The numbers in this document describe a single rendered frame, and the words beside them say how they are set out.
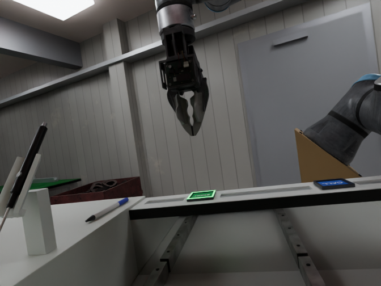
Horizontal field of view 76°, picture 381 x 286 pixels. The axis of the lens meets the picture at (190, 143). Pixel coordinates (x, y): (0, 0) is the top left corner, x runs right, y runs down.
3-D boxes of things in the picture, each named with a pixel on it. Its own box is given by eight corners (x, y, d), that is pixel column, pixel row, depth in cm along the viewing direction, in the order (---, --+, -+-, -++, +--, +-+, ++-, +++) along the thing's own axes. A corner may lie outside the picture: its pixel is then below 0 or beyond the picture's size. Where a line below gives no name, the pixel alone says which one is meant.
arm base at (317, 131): (304, 133, 82) (325, 109, 79) (345, 163, 76) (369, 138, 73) (300, 133, 69) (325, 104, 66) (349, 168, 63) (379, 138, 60)
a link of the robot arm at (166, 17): (163, 26, 55) (198, 17, 53) (166, 46, 55) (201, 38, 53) (151, 9, 48) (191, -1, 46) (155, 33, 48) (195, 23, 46)
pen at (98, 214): (88, 218, 43) (128, 197, 56) (83, 218, 43) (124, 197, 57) (88, 223, 43) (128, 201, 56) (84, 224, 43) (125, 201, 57)
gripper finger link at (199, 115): (189, 136, 48) (182, 89, 48) (194, 135, 54) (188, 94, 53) (204, 134, 47) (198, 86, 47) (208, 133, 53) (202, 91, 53)
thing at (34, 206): (24, 270, 28) (7, 156, 28) (-3, 270, 29) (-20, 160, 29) (62, 245, 34) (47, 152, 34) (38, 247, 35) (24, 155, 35)
